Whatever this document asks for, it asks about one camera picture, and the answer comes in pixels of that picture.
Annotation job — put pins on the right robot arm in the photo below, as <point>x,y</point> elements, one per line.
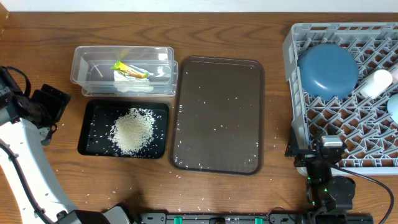
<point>331,196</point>

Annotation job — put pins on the black plastic tray bin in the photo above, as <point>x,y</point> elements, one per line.
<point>99,117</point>

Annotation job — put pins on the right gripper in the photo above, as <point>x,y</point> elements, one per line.
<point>306,155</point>

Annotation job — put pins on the light blue bowl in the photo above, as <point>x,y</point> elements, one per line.
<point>392,107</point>

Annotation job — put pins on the grey dishwasher rack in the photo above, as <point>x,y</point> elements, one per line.
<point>364,124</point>

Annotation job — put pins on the green yellow snack wrapper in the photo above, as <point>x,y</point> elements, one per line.
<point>128,71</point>

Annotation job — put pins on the large dark blue plate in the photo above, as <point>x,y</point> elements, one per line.
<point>328,70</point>

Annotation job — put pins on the pile of white rice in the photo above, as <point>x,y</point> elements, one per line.
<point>133,131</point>

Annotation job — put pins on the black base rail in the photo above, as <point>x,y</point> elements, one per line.
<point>271,218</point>

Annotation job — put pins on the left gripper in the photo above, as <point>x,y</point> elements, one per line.
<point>56,101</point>

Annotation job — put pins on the white tissue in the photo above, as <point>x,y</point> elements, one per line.
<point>126,83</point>

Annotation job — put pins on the white cup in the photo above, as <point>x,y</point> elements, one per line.
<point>376,83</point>

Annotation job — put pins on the clear plastic bin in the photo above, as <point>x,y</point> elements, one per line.
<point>91,69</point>

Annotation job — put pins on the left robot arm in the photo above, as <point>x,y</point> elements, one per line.
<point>28,121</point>

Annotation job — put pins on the dark brown serving tray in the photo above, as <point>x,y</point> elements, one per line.
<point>219,116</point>

